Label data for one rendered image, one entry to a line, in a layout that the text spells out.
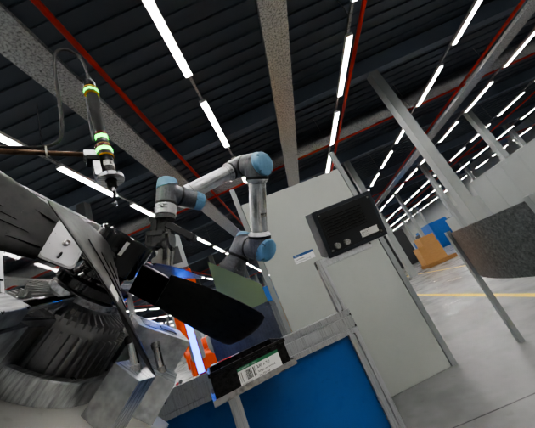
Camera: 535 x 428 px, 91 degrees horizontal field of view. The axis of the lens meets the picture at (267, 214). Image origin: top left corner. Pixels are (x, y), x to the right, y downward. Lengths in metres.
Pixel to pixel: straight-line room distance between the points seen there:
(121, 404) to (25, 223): 0.35
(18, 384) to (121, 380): 0.14
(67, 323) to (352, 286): 2.27
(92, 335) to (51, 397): 0.10
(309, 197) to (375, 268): 0.92
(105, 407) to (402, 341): 2.39
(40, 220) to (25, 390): 0.27
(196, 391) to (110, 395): 0.50
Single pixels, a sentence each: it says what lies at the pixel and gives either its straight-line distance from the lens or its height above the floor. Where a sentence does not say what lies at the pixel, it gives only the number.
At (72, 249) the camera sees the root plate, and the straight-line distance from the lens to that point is 0.64.
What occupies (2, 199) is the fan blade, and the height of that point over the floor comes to 1.29.
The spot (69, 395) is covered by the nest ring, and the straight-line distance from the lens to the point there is 0.62.
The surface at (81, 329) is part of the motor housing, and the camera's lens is 0.61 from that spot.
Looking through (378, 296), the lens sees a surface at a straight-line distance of 2.64.
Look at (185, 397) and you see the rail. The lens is 1.07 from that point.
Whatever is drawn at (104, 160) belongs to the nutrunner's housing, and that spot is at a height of 1.52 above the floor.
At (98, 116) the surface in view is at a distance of 1.01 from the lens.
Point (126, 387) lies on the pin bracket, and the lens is 0.58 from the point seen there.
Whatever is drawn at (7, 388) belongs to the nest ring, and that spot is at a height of 1.01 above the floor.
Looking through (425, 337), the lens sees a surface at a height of 0.26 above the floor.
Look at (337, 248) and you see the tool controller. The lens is 1.04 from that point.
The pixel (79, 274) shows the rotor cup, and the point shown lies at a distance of 0.64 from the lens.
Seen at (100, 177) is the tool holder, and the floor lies 1.45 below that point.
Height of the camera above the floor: 0.96
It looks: 19 degrees up
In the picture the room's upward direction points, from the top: 24 degrees counter-clockwise
